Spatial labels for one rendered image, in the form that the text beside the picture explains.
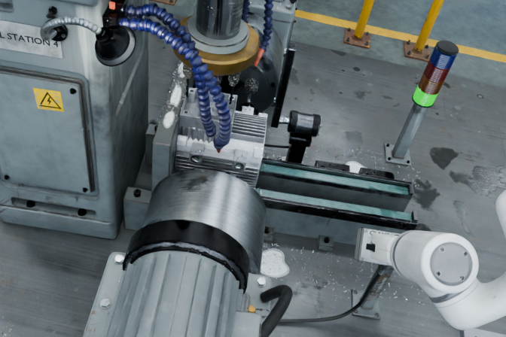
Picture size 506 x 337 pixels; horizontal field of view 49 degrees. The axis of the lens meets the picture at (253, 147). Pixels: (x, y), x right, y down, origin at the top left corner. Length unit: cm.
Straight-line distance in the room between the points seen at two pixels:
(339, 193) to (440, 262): 72
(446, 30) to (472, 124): 218
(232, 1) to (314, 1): 299
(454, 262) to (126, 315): 45
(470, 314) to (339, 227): 64
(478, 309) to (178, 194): 56
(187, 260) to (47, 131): 54
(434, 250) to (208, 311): 33
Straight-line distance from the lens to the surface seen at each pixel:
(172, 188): 111
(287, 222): 146
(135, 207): 139
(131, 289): 76
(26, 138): 124
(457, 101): 212
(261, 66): 146
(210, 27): 111
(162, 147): 119
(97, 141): 118
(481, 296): 90
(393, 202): 156
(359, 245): 121
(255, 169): 130
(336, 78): 202
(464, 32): 423
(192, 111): 131
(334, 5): 407
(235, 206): 108
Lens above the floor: 200
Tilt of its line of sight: 45 degrees down
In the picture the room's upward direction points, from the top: 11 degrees clockwise
